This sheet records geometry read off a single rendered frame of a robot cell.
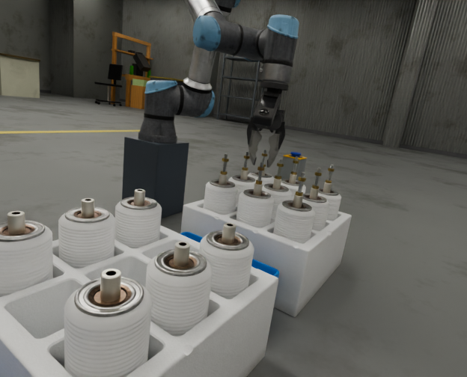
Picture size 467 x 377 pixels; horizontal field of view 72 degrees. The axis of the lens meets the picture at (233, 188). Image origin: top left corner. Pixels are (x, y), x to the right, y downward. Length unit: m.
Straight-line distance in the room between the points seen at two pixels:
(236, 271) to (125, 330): 0.22
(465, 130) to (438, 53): 1.56
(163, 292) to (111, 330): 0.10
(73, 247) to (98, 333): 0.27
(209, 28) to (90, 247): 0.56
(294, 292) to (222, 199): 0.31
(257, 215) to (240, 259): 0.33
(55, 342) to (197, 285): 0.18
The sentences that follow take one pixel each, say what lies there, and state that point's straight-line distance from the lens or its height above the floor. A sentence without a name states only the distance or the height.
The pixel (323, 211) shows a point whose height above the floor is 0.23.
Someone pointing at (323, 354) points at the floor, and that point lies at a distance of 0.79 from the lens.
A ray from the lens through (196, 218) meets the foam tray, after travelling 0.93.
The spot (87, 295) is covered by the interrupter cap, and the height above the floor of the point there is 0.25.
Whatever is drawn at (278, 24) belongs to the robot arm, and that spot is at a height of 0.67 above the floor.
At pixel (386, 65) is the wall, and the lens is 7.78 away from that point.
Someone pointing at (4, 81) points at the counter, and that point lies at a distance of 8.22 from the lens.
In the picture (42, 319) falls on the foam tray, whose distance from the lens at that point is 0.62.
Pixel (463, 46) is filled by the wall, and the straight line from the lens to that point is 7.78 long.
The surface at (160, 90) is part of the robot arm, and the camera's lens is 1.27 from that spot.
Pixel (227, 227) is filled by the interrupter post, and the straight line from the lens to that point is 0.56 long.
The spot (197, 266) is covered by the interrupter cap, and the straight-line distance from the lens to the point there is 0.48.
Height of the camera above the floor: 0.49
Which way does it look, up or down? 15 degrees down
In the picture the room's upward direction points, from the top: 8 degrees clockwise
